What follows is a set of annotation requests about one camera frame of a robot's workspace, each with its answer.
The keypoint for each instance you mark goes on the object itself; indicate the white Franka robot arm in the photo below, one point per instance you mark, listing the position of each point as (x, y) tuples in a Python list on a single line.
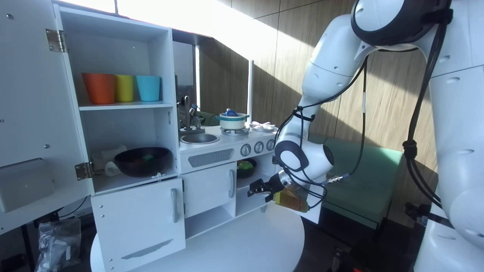
[(333, 61)]

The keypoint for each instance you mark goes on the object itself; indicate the white toy kitchen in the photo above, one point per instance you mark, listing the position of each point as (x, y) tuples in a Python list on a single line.
[(212, 156)]

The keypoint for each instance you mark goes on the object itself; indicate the grey round stove knob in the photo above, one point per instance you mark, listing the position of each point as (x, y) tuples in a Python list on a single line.
[(245, 150), (259, 147), (271, 144)]

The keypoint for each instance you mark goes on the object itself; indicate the white pot with blue lid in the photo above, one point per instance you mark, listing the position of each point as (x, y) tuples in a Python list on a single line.
[(233, 121)]

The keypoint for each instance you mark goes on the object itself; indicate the toy kitchen faucet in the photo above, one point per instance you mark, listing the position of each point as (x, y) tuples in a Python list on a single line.
[(188, 115)]

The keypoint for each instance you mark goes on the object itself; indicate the white vertical post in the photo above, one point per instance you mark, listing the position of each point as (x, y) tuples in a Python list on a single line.
[(250, 91)]

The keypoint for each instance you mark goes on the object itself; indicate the small white cabinet door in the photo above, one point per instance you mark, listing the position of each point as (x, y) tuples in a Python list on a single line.
[(206, 189)]

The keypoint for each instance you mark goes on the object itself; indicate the green toy behind sink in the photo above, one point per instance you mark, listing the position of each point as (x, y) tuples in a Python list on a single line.
[(209, 120)]

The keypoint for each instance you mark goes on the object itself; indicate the tall white cabinet door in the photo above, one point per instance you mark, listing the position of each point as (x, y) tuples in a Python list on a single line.
[(35, 100)]

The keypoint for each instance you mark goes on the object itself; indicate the black bowl with green food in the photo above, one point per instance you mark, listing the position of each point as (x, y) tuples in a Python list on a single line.
[(245, 171)]

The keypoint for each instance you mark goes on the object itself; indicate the green cup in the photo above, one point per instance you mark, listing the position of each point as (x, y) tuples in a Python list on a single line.
[(124, 88)]

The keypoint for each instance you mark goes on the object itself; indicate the orange plastic cup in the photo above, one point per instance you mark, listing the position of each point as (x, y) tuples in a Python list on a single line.
[(99, 88)]

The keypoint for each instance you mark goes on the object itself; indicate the black frying pan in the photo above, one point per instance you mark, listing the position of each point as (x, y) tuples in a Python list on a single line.
[(144, 160)]

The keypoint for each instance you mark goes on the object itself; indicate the green padded bench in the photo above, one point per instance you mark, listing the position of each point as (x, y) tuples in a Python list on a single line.
[(368, 191)]

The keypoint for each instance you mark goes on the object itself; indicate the blue plastic cup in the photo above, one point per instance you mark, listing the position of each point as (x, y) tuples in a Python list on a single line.
[(149, 88)]

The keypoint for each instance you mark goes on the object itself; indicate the clear plastic bag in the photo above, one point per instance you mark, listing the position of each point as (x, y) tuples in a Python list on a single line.
[(56, 245)]

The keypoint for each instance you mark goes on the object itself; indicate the metal door hinge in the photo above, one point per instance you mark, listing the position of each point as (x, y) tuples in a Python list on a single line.
[(83, 171), (55, 40)]

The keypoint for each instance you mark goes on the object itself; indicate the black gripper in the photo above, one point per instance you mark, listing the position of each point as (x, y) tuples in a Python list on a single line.
[(280, 188)]

